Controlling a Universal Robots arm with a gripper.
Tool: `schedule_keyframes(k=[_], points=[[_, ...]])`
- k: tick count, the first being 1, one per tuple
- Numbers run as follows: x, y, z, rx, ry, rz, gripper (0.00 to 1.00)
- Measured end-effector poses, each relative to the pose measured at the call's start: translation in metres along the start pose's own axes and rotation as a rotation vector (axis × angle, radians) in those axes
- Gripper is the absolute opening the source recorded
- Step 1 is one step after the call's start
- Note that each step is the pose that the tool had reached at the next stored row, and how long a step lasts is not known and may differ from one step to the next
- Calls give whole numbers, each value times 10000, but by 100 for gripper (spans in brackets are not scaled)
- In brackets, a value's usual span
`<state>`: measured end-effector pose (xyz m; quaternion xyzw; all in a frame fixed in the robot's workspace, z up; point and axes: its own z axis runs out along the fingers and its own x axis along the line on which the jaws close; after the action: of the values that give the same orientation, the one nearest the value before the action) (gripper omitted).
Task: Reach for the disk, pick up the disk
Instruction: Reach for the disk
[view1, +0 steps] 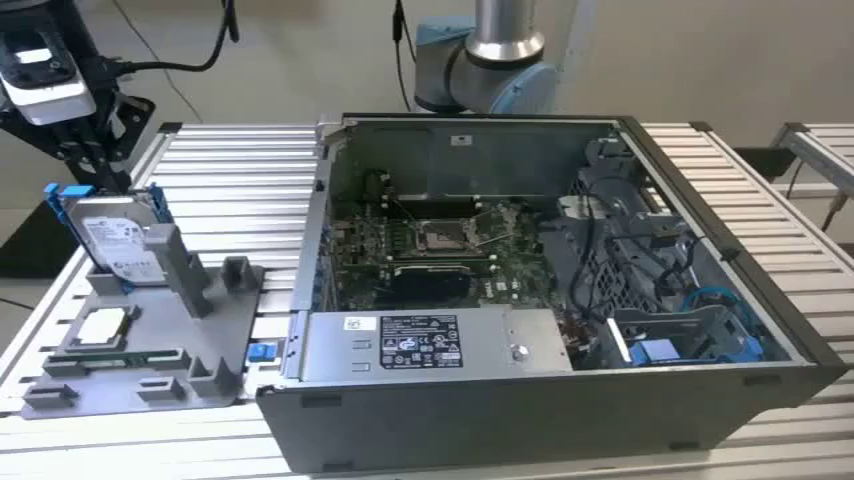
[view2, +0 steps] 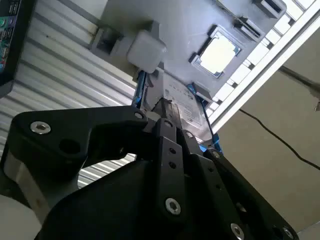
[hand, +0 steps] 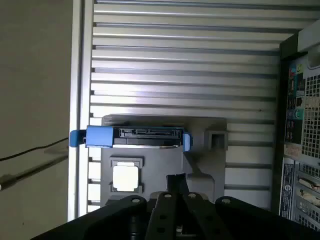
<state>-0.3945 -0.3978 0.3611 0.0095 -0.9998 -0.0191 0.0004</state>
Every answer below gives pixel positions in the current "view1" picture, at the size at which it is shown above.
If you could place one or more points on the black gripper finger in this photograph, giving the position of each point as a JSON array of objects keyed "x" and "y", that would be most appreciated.
[{"x": 112, "y": 175}]

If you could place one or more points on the silver disk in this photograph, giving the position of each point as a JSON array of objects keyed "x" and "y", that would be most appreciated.
[{"x": 120, "y": 240}]

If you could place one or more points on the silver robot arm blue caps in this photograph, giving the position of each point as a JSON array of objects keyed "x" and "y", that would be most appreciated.
[{"x": 496, "y": 50}]

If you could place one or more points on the grey metal disk bay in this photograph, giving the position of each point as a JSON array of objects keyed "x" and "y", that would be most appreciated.
[{"x": 641, "y": 235}]

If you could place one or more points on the blue disk carrier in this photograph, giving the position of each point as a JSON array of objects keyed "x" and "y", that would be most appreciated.
[{"x": 654, "y": 350}]

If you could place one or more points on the black stand with base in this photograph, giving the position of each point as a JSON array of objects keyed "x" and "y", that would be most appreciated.
[{"x": 33, "y": 250}]

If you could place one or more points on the grey plastic parts rack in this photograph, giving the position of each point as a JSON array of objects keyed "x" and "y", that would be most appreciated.
[{"x": 167, "y": 320}]

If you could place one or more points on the silver CPU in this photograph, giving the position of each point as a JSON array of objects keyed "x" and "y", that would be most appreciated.
[{"x": 101, "y": 327}]

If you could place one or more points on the green RAM stick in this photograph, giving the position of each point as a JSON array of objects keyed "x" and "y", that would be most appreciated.
[{"x": 113, "y": 357}]

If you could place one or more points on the blue case latch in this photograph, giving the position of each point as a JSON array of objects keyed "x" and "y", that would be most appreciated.
[{"x": 260, "y": 351}]

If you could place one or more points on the CPU socket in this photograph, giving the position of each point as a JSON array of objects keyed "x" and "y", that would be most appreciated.
[{"x": 443, "y": 235}]

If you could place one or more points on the RAM slot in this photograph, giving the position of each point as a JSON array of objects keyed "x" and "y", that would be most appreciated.
[{"x": 440, "y": 258}]

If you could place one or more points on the black graphics card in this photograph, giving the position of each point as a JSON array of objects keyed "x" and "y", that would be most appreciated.
[{"x": 427, "y": 285}]

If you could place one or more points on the metal locking lever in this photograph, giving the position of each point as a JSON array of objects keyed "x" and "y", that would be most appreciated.
[{"x": 499, "y": 238}]

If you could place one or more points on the silver power supply unit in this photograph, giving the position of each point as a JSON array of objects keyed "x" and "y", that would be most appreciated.
[{"x": 467, "y": 342}]

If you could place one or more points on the green motherboard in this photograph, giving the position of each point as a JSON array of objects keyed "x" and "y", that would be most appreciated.
[{"x": 520, "y": 270}]

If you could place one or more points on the open grey PC case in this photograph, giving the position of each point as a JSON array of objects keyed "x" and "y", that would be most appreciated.
[{"x": 500, "y": 425}]

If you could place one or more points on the metal slat side table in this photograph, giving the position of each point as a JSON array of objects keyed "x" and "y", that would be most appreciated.
[{"x": 827, "y": 140}]

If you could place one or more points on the white grey wrist camera box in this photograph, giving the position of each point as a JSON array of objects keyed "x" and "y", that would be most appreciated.
[{"x": 43, "y": 80}]

